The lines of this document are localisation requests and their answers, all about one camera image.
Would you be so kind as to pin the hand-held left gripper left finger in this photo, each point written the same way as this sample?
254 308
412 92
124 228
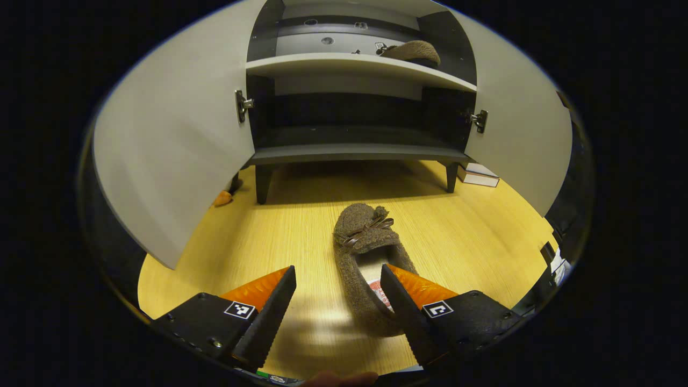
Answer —
269 322

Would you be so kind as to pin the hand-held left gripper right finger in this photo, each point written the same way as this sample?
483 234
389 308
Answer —
408 317

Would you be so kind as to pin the brown fuzzy shoe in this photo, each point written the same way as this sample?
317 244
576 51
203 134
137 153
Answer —
357 226
416 52

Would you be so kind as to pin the white shoe cabinet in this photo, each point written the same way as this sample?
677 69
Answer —
349 150

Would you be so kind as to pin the white shoe cabinet door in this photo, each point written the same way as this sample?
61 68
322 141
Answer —
516 140
172 134

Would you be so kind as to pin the metal door hinge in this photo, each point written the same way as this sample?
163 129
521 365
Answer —
240 105
480 120

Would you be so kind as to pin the white cabinet shelf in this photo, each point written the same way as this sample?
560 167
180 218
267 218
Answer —
333 64

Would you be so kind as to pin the small orange object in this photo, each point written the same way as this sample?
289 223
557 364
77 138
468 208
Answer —
223 199

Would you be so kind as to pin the white cardboard box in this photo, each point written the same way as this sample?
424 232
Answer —
478 174

